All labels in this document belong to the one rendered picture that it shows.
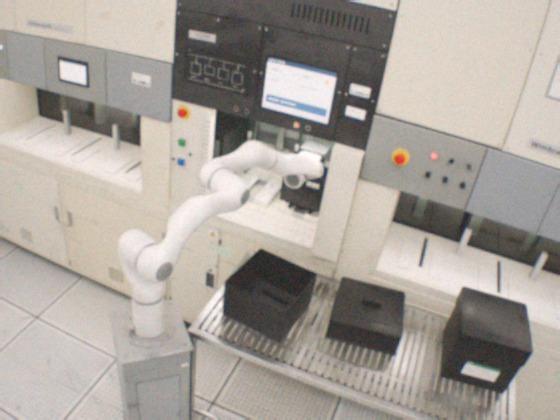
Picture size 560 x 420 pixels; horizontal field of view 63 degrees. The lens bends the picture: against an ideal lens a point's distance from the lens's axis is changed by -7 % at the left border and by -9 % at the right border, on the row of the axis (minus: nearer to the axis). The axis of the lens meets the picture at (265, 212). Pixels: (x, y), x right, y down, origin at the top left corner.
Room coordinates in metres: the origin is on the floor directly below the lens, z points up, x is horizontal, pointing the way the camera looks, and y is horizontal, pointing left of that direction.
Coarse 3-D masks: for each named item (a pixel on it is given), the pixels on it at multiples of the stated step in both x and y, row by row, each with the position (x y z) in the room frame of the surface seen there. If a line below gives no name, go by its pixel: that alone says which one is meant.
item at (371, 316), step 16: (352, 288) 1.58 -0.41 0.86; (368, 288) 1.59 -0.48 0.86; (384, 288) 1.60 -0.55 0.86; (336, 304) 1.47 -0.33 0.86; (352, 304) 1.48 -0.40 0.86; (368, 304) 1.48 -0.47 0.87; (384, 304) 1.50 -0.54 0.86; (400, 304) 1.51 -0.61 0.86; (336, 320) 1.38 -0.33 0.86; (352, 320) 1.39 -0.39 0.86; (368, 320) 1.40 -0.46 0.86; (384, 320) 1.41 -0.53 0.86; (400, 320) 1.42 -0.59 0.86; (336, 336) 1.37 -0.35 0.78; (352, 336) 1.36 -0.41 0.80; (368, 336) 1.34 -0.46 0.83; (384, 336) 1.33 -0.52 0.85; (400, 336) 1.33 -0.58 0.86; (384, 352) 1.32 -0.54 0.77
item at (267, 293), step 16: (256, 256) 1.65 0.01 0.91; (272, 256) 1.65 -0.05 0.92; (240, 272) 1.54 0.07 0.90; (256, 272) 1.67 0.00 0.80; (272, 272) 1.64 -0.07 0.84; (288, 272) 1.61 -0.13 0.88; (304, 272) 1.58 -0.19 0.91; (240, 288) 1.55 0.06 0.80; (256, 288) 1.60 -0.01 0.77; (272, 288) 1.62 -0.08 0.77; (288, 288) 1.60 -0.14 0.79; (304, 288) 1.46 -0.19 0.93; (224, 304) 1.43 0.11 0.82; (240, 304) 1.40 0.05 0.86; (256, 304) 1.37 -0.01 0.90; (272, 304) 1.52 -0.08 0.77; (288, 304) 1.53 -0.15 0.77; (304, 304) 1.48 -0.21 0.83; (240, 320) 1.39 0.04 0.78; (256, 320) 1.36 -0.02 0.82; (272, 320) 1.33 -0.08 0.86; (288, 320) 1.35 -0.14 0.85; (272, 336) 1.33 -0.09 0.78
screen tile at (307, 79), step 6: (306, 78) 1.86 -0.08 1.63; (312, 78) 1.85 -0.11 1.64; (318, 78) 1.84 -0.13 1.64; (324, 78) 1.84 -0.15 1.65; (300, 84) 1.86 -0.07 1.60; (306, 84) 1.86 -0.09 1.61; (312, 84) 1.85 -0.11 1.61; (318, 84) 1.84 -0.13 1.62; (324, 84) 1.84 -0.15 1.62; (330, 84) 1.83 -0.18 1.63; (300, 90) 1.86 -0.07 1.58; (306, 90) 1.86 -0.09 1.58; (324, 90) 1.83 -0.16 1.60; (330, 90) 1.83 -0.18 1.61; (300, 96) 1.86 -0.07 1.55; (306, 96) 1.85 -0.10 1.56; (312, 96) 1.85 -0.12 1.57; (318, 96) 1.84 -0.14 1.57; (324, 96) 1.83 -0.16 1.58; (318, 102) 1.84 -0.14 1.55; (324, 102) 1.83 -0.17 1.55
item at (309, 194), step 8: (304, 144) 2.15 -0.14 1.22; (312, 144) 2.16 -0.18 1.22; (320, 144) 2.18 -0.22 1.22; (296, 152) 2.26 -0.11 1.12; (312, 152) 2.12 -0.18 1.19; (320, 152) 2.09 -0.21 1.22; (328, 168) 2.10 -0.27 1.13; (304, 184) 2.04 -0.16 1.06; (312, 184) 2.03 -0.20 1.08; (320, 184) 2.02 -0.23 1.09; (280, 192) 2.07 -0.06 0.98; (288, 192) 2.06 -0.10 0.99; (296, 192) 2.05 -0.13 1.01; (304, 192) 2.04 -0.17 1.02; (312, 192) 2.03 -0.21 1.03; (320, 192) 2.01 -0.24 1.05; (288, 200) 2.06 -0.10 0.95; (296, 200) 2.05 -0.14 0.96; (304, 200) 2.04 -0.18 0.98; (312, 200) 2.02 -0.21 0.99; (320, 200) 2.01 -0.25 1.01; (312, 208) 2.02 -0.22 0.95
